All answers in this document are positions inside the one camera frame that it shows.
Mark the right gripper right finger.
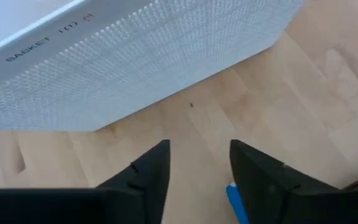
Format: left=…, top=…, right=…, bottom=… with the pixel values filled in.
left=229, top=139, right=358, bottom=224

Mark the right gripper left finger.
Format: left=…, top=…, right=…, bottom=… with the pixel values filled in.
left=0, top=139, right=171, bottom=224

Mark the bright blue bandage roll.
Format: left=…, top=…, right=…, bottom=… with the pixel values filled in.
left=225, top=182, right=250, bottom=224

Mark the white perforated plastic basket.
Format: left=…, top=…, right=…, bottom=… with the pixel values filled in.
left=0, top=0, right=306, bottom=132

